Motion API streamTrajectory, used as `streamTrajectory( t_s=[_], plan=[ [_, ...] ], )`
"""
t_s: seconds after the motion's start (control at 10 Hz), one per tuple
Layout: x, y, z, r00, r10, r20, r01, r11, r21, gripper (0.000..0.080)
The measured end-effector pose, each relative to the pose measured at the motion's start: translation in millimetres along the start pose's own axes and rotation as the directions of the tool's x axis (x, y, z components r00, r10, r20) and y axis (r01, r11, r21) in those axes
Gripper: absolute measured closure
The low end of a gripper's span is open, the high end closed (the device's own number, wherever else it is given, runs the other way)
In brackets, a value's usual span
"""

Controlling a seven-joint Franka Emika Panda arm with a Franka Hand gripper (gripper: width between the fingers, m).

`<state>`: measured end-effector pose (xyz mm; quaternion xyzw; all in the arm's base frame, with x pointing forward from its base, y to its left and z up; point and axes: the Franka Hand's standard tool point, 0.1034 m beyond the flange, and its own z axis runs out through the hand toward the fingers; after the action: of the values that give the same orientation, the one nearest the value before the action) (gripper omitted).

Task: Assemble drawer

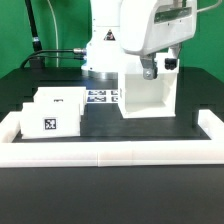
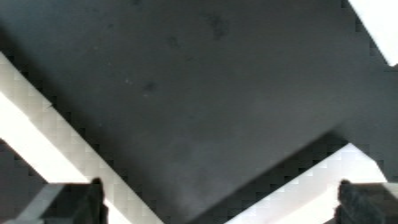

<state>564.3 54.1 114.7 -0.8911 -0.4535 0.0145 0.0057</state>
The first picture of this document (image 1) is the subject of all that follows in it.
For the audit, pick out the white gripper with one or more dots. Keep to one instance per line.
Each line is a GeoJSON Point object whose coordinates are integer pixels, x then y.
{"type": "Point", "coordinates": [148, 26]}

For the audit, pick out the white drawer tray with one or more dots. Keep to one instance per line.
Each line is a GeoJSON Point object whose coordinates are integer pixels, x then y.
{"type": "Point", "coordinates": [62, 94]}
{"type": "Point", "coordinates": [50, 120]}

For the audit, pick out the white front drawer tray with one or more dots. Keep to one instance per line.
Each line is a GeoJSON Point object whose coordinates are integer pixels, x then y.
{"type": "Point", "coordinates": [50, 120]}

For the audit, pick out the white rear drawer tray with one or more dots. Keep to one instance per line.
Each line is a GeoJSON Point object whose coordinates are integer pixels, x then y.
{"type": "Point", "coordinates": [62, 94]}

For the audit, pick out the marker tag sheet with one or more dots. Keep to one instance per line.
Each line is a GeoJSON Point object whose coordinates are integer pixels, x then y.
{"type": "Point", "coordinates": [102, 96]}

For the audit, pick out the white drawer cabinet box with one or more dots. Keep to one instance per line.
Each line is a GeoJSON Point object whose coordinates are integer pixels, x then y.
{"type": "Point", "coordinates": [142, 98]}

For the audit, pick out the white U-shaped border frame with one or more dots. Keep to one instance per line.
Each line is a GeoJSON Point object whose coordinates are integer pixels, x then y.
{"type": "Point", "coordinates": [101, 154]}

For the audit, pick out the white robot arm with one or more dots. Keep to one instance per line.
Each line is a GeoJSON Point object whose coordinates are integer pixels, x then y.
{"type": "Point", "coordinates": [104, 52]}

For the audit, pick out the black pole stand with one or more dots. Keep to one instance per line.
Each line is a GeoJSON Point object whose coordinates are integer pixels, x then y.
{"type": "Point", "coordinates": [36, 62]}

